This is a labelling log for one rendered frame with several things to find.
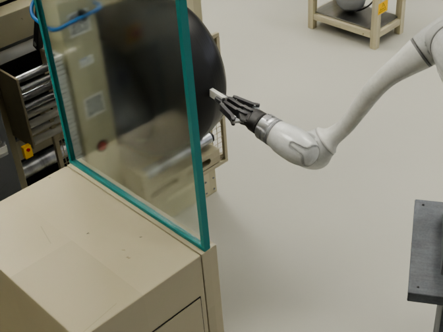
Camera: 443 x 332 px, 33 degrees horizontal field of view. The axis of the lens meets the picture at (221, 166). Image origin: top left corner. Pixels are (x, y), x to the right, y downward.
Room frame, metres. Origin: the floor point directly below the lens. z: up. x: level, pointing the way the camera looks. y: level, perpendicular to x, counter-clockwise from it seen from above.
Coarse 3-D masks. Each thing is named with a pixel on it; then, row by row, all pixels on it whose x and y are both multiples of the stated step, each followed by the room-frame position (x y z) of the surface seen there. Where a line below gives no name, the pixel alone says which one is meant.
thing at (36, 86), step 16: (16, 64) 2.52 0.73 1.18; (32, 64) 2.56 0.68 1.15; (0, 80) 2.46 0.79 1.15; (16, 80) 2.36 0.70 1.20; (32, 80) 2.43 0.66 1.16; (48, 80) 2.45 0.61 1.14; (16, 96) 2.38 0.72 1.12; (32, 96) 2.41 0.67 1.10; (48, 96) 2.44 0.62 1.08; (16, 112) 2.41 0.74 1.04; (32, 112) 2.40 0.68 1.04; (48, 112) 2.44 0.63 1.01; (16, 128) 2.44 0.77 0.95; (32, 128) 2.40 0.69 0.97; (32, 144) 2.36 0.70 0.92
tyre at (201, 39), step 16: (192, 16) 2.33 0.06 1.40; (192, 32) 2.27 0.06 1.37; (208, 32) 2.32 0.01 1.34; (192, 48) 2.22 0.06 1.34; (208, 48) 2.25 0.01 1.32; (192, 64) 2.19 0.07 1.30; (208, 64) 2.22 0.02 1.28; (208, 80) 2.19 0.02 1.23; (224, 80) 2.24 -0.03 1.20; (208, 96) 2.18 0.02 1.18; (208, 112) 2.18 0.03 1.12; (208, 128) 2.23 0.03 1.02
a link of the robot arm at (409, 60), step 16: (416, 48) 1.90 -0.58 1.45; (384, 64) 1.94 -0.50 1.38; (400, 64) 1.90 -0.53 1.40; (416, 64) 1.88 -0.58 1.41; (384, 80) 1.90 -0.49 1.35; (400, 80) 1.90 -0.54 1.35; (368, 96) 1.92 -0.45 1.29; (352, 112) 1.96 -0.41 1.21; (368, 112) 1.95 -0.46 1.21; (320, 128) 2.02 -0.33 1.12; (336, 128) 1.99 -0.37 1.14; (352, 128) 1.97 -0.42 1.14; (320, 144) 1.96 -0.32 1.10; (336, 144) 1.98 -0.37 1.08; (320, 160) 1.95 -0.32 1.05
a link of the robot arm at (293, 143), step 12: (276, 132) 1.92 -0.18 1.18; (288, 132) 1.91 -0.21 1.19; (300, 132) 1.90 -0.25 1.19; (276, 144) 1.90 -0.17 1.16; (288, 144) 1.87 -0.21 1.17; (300, 144) 1.86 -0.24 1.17; (312, 144) 1.86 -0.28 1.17; (288, 156) 1.86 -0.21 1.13; (300, 156) 1.84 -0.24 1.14; (312, 156) 1.85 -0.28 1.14
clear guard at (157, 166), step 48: (48, 0) 1.68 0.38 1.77; (96, 0) 1.52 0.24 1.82; (144, 0) 1.40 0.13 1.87; (48, 48) 1.71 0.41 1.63; (96, 48) 1.55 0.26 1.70; (144, 48) 1.41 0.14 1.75; (96, 96) 1.58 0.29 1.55; (144, 96) 1.43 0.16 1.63; (192, 96) 1.31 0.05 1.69; (96, 144) 1.61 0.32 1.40; (144, 144) 1.45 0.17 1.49; (192, 144) 1.31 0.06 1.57; (144, 192) 1.47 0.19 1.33; (192, 192) 1.33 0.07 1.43; (192, 240) 1.34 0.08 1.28
